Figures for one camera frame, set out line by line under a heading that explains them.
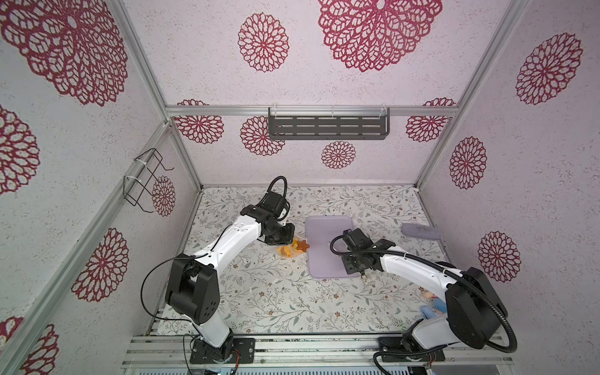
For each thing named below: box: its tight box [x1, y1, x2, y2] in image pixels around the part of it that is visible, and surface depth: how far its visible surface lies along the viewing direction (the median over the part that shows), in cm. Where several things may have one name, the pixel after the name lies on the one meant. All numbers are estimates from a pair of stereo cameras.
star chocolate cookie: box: [296, 239, 311, 253], surface depth 87 cm
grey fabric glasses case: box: [400, 223, 442, 240], surface depth 102 cm
